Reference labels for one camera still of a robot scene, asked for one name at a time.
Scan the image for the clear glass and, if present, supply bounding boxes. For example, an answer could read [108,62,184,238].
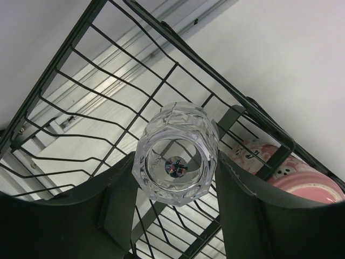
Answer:
[132,102,219,207]

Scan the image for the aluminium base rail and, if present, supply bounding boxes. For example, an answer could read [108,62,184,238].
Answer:
[1,1,234,201]

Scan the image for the pink ghost pattern mug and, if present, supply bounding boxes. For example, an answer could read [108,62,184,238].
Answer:
[230,140,344,203]

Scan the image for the black wire dish rack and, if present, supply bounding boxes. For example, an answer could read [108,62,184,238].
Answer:
[0,0,345,259]

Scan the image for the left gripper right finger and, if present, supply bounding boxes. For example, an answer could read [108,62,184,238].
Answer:
[215,152,344,258]

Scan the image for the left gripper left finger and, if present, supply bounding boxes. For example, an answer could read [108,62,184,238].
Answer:
[1,153,138,258]

